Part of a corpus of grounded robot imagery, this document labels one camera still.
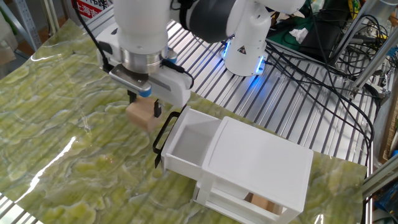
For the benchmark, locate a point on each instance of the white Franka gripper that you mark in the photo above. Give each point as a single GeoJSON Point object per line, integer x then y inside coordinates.
{"type": "Point", "coordinates": [174, 88]}

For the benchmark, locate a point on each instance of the light wooden cube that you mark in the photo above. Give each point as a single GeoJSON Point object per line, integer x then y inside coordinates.
{"type": "Point", "coordinates": [141, 115]}

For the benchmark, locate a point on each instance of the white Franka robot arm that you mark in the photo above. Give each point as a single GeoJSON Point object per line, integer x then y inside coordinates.
{"type": "Point", "coordinates": [143, 25]}

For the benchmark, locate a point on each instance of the blue capped metal connector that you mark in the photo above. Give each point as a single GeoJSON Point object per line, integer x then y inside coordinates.
{"type": "Point", "coordinates": [172, 55]}

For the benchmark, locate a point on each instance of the green marble pattern mat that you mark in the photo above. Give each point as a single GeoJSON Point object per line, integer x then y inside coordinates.
{"type": "Point", "coordinates": [77, 140]}

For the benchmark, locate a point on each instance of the red sign with white letters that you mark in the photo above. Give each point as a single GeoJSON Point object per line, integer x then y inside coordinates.
{"type": "Point", "coordinates": [88, 9]}

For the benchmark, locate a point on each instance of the perforated steel shelf upright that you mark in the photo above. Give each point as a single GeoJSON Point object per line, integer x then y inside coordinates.
{"type": "Point", "coordinates": [28, 23]}

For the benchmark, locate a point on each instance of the dark green mat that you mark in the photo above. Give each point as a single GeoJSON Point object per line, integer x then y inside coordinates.
{"type": "Point", "coordinates": [280, 35]}

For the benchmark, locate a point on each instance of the wooden block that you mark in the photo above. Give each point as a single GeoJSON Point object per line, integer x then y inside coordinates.
{"type": "Point", "coordinates": [262, 203]}

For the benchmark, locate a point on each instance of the crumpled white paper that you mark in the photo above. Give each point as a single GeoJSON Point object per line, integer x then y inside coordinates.
{"type": "Point", "coordinates": [298, 35]}

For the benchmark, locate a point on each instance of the black device box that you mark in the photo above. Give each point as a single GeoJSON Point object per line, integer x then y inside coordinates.
{"type": "Point", "coordinates": [320, 42]}

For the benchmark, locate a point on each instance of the blue bag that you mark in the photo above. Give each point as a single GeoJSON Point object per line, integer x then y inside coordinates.
{"type": "Point", "coordinates": [388, 199]}

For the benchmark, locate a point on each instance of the silver camera with blue cap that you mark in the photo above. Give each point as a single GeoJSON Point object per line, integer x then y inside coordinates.
{"type": "Point", "coordinates": [130, 80]}

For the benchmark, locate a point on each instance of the white plastic drawer cabinet frame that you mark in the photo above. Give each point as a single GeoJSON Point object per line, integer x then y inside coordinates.
{"type": "Point", "coordinates": [258, 155]}

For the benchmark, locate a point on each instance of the aluminium frame bar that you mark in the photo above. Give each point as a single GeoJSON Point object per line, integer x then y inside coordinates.
{"type": "Point", "coordinates": [373, 63]}
{"type": "Point", "coordinates": [381, 177]}
{"type": "Point", "coordinates": [354, 29]}

